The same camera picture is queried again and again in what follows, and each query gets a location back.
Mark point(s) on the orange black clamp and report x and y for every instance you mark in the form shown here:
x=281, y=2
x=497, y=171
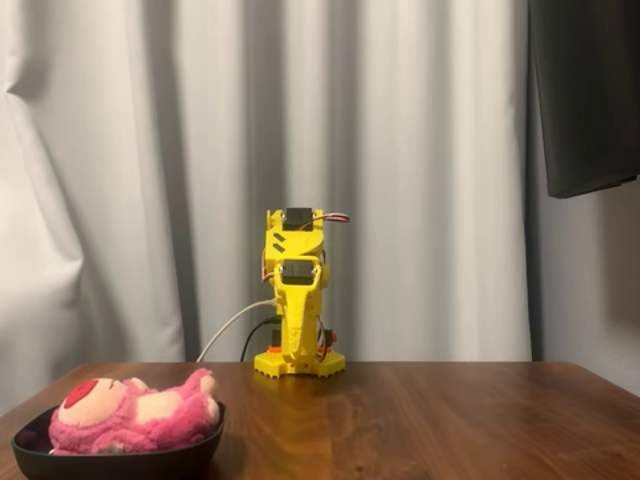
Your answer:
x=274, y=348

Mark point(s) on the pale fabric curtain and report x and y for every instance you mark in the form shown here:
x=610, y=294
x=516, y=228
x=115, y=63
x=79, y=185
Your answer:
x=150, y=175

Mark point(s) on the black monitor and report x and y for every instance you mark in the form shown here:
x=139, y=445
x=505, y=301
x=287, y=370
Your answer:
x=585, y=95

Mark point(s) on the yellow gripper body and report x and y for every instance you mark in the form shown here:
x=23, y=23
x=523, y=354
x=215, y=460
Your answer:
x=296, y=299

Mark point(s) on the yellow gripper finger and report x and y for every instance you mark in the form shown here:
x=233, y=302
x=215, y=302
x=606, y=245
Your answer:
x=297, y=320
x=318, y=320

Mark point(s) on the pink strawberry bear plush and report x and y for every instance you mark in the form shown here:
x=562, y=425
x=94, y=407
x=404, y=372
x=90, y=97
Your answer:
x=140, y=415

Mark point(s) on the dark teal square plate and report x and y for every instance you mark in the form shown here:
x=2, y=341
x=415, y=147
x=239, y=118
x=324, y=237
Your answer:
x=190, y=460

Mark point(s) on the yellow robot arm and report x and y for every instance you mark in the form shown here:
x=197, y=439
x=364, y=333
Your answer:
x=300, y=218

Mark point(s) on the yellow perforated robot base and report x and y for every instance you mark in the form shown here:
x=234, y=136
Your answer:
x=272, y=365

